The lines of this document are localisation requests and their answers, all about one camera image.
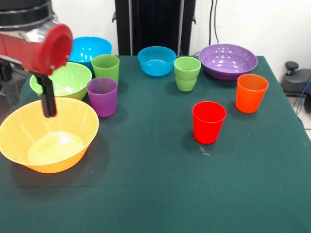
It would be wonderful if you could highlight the purple plastic cup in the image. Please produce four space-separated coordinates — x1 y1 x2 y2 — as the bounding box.
86 77 119 118

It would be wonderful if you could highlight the grey pedestal foot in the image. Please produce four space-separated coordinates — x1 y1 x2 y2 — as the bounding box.
281 61 311 98

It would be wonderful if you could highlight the orange plastic bowl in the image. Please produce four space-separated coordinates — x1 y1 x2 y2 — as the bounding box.
0 97 100 174

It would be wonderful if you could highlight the ridged green plastic cup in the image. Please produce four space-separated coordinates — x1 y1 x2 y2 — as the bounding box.
173 56 202 92

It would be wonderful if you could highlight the orange plastic cup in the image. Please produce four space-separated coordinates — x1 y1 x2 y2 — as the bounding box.
235 74 270 114

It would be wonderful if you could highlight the dark green tablecloth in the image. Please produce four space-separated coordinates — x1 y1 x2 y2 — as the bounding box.
0 54 311 233

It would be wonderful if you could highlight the large blue plastic bowl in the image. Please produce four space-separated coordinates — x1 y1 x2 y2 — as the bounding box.
68 36 113 70

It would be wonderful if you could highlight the smooth green plastic cup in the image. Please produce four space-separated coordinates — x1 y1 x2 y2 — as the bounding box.
91 54 121 84

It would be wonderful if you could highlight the blue cable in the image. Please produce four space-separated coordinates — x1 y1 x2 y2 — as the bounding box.
294 77 311 115

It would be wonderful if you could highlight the green plastic bowl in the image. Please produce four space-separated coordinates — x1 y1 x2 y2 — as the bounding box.
29 62 93 101

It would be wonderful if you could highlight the small blue plastic bowl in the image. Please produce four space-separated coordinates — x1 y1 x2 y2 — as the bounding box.
137 46 177 77

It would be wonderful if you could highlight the red plastic cup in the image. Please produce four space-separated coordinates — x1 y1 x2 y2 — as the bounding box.
192 101 227 145

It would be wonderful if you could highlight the black wall cable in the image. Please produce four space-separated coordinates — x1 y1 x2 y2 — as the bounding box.
210 0 221 46

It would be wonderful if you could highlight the purple plastic bowl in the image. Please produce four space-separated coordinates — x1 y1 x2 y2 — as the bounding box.
198 43 259 82

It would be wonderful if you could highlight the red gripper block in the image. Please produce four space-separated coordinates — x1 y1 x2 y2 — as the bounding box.
0 23 74 118

